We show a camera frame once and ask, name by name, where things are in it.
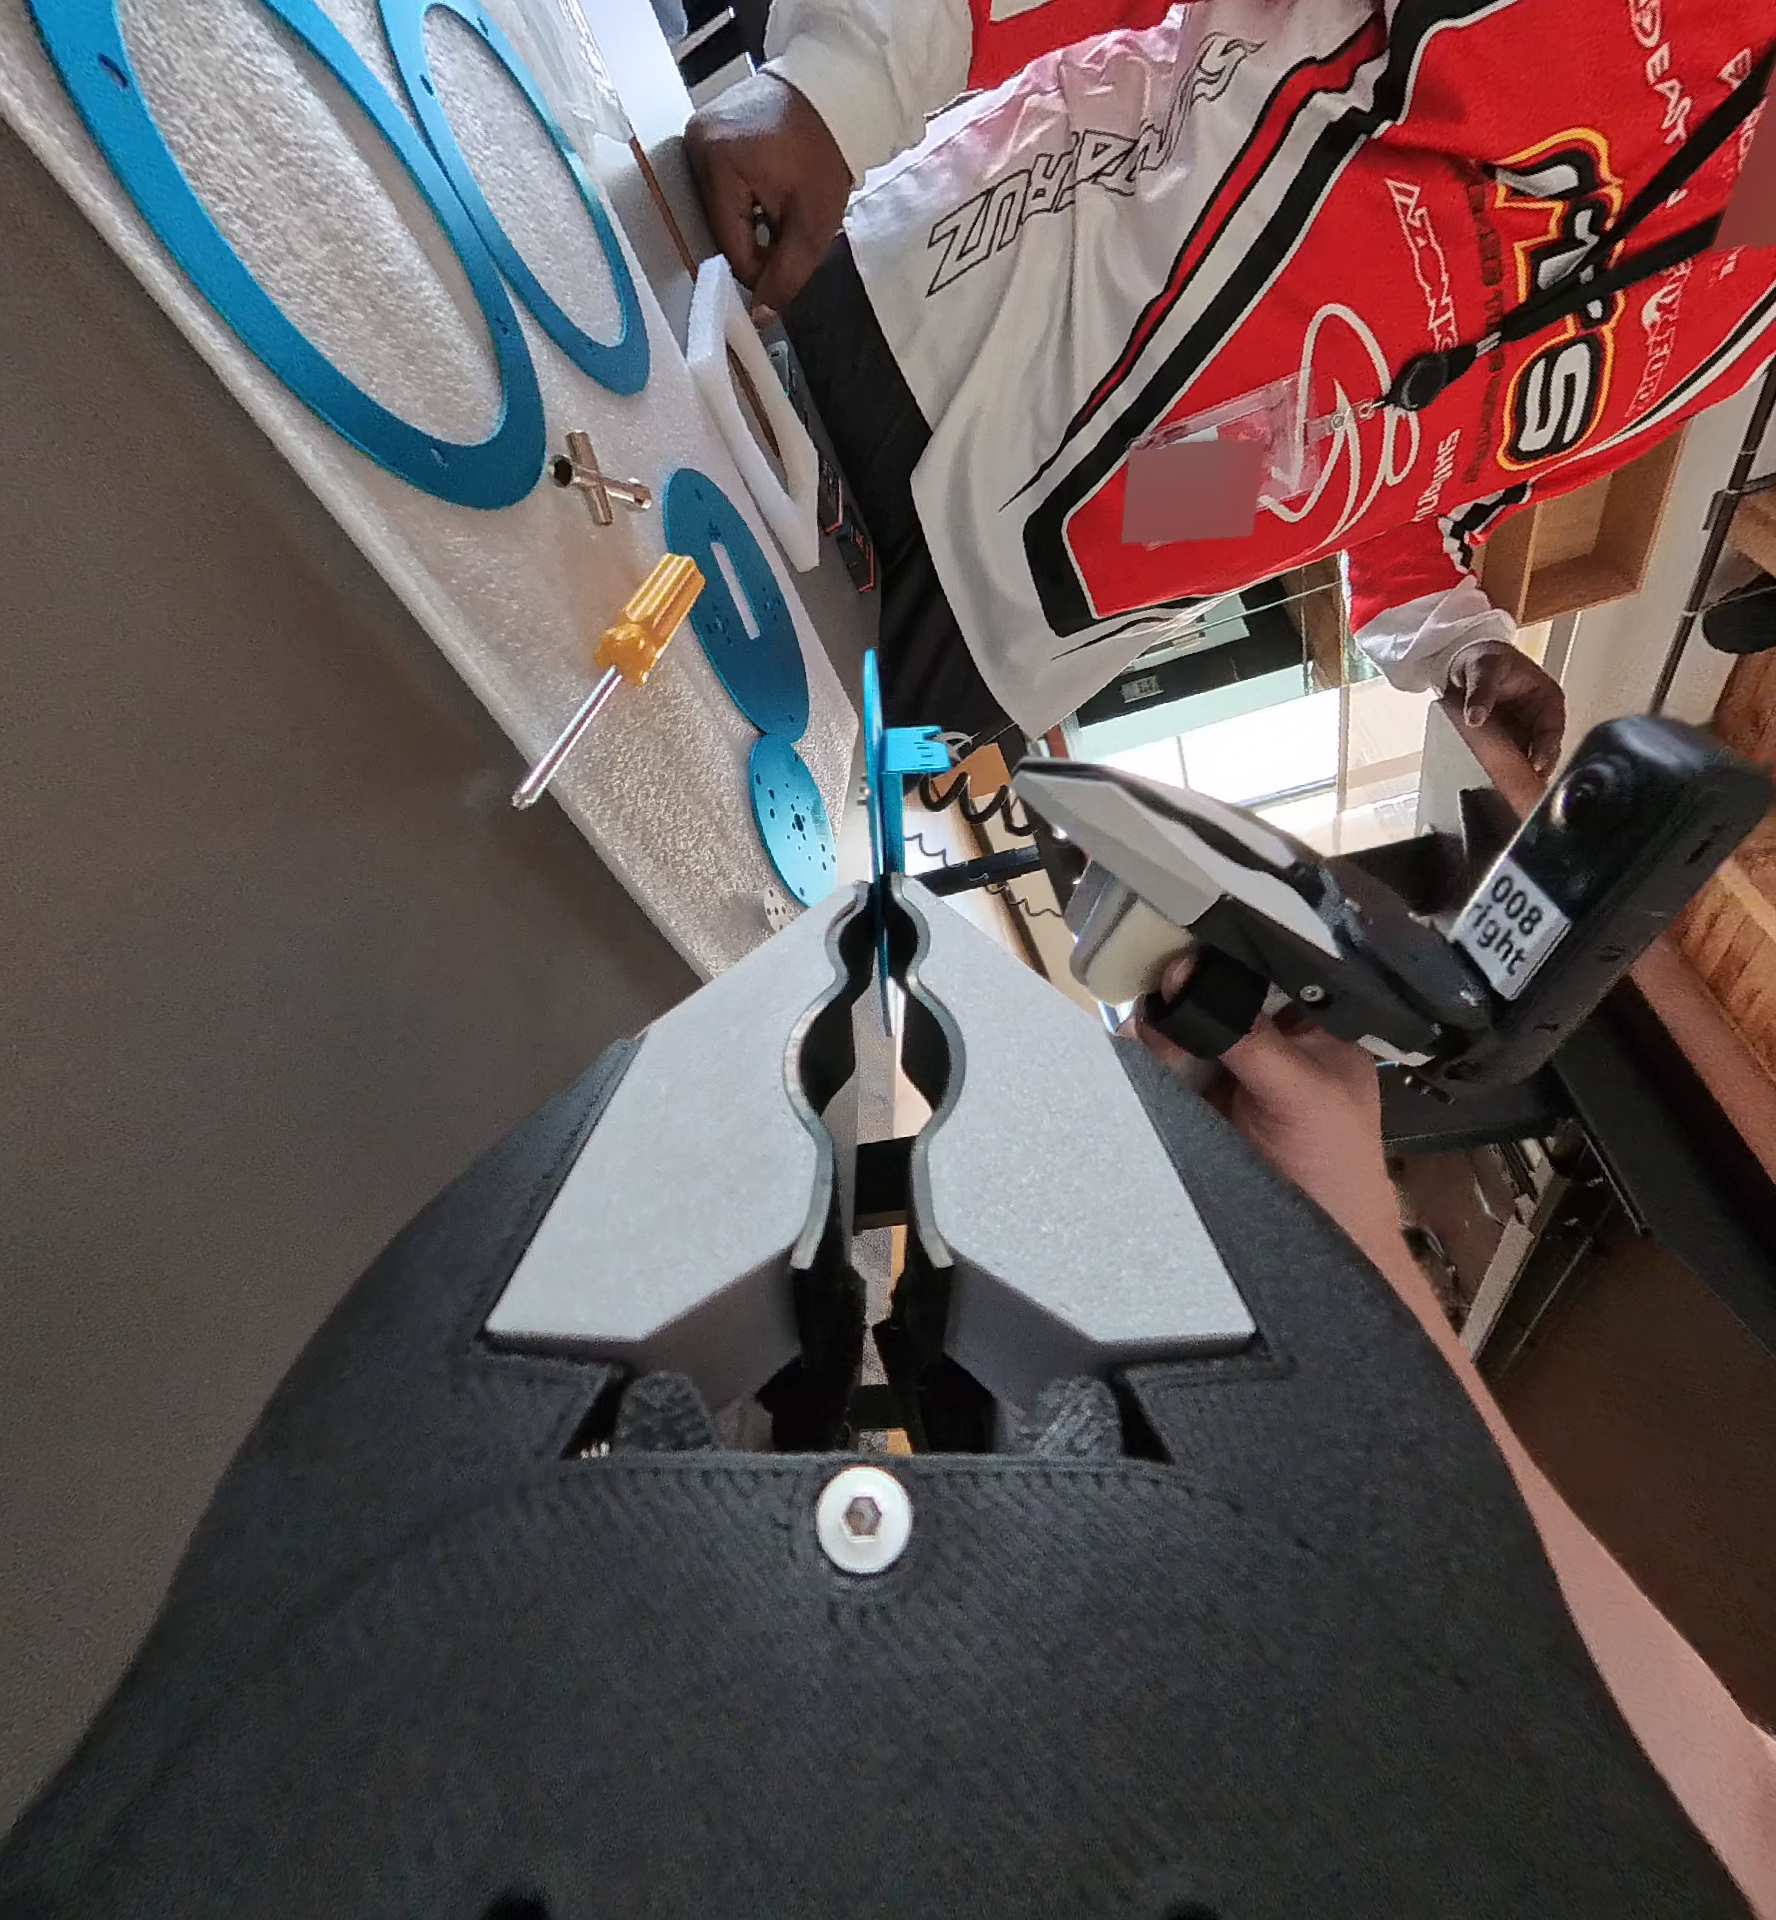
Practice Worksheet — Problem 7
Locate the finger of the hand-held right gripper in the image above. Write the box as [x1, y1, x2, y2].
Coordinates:
[1045, 782, 1344, 1007]
[1011, 755, 1290, 863]

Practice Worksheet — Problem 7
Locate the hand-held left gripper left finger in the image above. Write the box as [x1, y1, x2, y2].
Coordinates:
[482, 881, 879, 1454]

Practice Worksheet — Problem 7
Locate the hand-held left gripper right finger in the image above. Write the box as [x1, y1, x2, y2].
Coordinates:
[894, 874, 1262, 1454]

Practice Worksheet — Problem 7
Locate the small blue perforated disc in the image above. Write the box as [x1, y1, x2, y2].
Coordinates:
[747, 733, 843, 910]
[859, 647, 909, 1038]

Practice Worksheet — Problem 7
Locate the yellow-handled screwdriver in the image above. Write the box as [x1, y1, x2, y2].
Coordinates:
[513, 552, 706, 811]

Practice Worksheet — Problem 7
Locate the metal cross wrench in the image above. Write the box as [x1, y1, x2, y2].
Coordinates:
[550, 431, 655, 528]

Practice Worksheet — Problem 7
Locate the person's right forearm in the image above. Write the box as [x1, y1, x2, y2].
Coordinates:
[1249, 1139, 1776, 1920]

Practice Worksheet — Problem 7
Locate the dark desk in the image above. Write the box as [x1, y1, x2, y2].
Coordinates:
[0, 0, 981, 1892]

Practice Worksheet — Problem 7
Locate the person's right hand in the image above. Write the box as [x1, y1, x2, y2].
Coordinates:
[1133, 960, 1399, 1206]

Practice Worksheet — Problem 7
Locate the large blue slotted disc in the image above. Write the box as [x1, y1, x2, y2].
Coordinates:
[662, 467, 810, 738]

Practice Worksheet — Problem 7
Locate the clear badge holder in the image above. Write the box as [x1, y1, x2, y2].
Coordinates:
[1129, 373, 1348, 549]

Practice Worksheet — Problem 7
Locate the white foam sheet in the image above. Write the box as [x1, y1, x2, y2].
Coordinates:
[0, 0, 906, 978]

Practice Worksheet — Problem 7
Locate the coiled black cable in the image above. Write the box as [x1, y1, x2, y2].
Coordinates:
[919, 732, 1049, 841]

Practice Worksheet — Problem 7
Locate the black lanyard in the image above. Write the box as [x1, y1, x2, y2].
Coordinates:
[1390, 51, 1776, 413]

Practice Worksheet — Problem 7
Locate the white foam frame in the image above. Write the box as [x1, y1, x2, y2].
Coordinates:
[684, 253, 827, 570]

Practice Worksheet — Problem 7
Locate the blue metal ring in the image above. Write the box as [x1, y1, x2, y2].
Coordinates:
[379, 0, 655, 396]
[24, 0, 548, 511]

